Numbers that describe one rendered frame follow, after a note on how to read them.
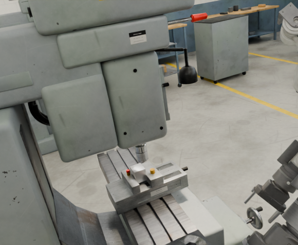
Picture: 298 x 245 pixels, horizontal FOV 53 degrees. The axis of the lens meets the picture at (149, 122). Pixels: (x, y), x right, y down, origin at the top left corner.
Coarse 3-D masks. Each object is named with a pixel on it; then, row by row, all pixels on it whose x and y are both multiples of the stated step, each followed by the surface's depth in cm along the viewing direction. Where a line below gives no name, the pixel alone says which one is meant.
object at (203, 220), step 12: (180, 192) 147; (192, 192) 146; (180, 204) 140; (192, 204) 139; (120, 216) 138; (192, 216) 131; (204, 216) 130; (204, 228) 124; (216, 228) 123; (132, 240) 124; (216, 240) 124
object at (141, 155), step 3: (135, 150) 114; (138, 150) 113; (141, 150) 113; (144, 150) 114; (135, 153) 116; (138, 153) 114; (141, 153) 114; (144, 153) 114; (147, 153) 116; (138, 156) 115; (141, 156) 114; (144, 156) 115; (147, 156) 116; (138, 159) 115; (141, 159) 115; (144, 159) 115; (147, 159) 116
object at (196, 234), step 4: (192, 232) 88; (196, 232) 88; (200, 232) 88; (184, 236) 86; (188, 236) 85; (192, 236) 85; (196, 236) 85; (200, 236) 87; (204, 236) 86; (176, 240) 86; (180, 240) 85; (184, 240) 84; (188, 240) 84; (192, 240) 84; (196, 240) 84; (200, 240) 84; (204, 240) 83; (168, 244) 86; (172, 244) 85; (176, 244) 84; (180, 244) 83; (184, 244) 83; (188, 244) 84; (192, 244) 84; (196, 244) 83; (200, 244) 82; (204, 244) 82; (208, 244) 84
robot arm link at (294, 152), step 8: (296, 144) 101; (288, 152) 102; (296, 152) 102; (280, 160) 103; (288, 160) 103; (296, 160) 100; (280, 168) 104; (288, 168) 101; (296, 168) 100; (288, 176) 101
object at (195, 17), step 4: (192, 16) 93; (196, 16) 93; (200, 16) 93; (204, 16) 94; (172, 20) 92; (176, 20) 92; (180, 20) 92; (184, 20) 93; (188, 20) 93; (192, 20) 93; (196, 20) 94; (168, 24) 91
